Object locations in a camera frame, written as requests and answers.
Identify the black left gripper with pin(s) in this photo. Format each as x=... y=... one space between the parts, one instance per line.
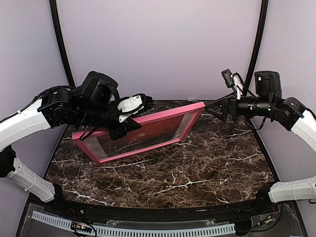
x=130 y=124

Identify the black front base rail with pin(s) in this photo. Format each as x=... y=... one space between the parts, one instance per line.
x=234 y=212

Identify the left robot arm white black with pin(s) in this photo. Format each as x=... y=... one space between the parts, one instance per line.
x=52 y=108

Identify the small circuit board with leds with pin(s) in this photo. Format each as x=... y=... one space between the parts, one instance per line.
x=80 y=228

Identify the black right enclosure post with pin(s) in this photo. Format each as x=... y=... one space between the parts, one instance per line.
x=257 y=44

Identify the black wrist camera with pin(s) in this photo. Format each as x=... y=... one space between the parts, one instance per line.
x=102 y=91
x=267 y=84

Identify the light wooden picture frame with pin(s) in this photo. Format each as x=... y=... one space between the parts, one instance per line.
x=148 y=148

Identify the black enclosure post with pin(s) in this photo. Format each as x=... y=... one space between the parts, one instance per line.
x=257 y=44
x=61 y=44

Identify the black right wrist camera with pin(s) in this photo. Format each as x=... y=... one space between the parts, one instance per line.
x=267 y=84

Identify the red and grey photo print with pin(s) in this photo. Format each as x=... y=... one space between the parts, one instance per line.
x=149 y=135

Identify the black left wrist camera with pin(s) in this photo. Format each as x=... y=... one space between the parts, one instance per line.
x=102 y=91

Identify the black left enclosure post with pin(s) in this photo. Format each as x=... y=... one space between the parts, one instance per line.
x=61 y=44

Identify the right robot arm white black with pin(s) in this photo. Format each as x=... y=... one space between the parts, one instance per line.
x=294 y=117

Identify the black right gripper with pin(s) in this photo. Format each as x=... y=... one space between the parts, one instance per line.
x=224 y=103

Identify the clear acrylic sheet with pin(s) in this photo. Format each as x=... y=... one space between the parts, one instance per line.
x=138 y=140

